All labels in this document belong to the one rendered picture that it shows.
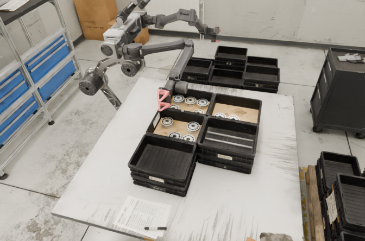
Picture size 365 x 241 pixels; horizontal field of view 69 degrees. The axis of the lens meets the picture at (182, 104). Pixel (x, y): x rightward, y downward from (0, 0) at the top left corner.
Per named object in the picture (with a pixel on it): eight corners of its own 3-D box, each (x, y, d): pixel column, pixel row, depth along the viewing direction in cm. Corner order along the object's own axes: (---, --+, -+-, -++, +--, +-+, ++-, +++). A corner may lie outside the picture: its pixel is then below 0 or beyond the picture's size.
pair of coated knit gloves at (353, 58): (338, 62, 268) (339, 59, 266) (335, 52, 281) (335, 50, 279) (365, 64, 262) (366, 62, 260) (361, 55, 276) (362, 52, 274)
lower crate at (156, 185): (132, 184, 189) (129, 175, 181) (148, 152, 210) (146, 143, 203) (185, 198, 179) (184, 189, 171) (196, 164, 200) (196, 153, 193)
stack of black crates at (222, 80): (207, 103, 338) (208, 81, 316) (211, 89, 360) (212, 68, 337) (239, 107, 329) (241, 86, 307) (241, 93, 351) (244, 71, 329)
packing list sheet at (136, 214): (111, 227, 167) (111, 227, 166) (126, 194, 183) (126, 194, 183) (161, 240, 159) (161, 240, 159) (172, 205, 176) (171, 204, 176)
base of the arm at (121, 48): (122, 53, 194) (119, 38, 186) (132, 54, 192) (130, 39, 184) (117, 59, 187) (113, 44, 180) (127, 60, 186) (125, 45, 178)
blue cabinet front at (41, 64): (43, 102, 325) (23, 63, 288) (75, 70, 377) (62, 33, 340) (44, 102, 324) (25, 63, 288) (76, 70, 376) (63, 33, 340)
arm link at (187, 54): (187, 52, 189) (186, 39, 182) (194, 54, 188) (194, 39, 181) (168, 88, 158) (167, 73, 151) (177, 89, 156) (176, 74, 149)
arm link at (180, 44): (189, 46, 195) (189, 34, 189) (195, 56, 185) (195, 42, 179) (129, 56, 188) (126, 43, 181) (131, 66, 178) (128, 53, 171)
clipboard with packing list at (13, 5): (-8, 12, 278) (-9, 10, 277) (11, 0, 303) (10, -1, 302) (12, 12, 276) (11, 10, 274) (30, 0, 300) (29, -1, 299)
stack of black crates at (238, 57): (213, 84, 367) (214, 56, 337) (216, 73, 388) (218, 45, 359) (241, 88, 358) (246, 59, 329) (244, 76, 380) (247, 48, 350)
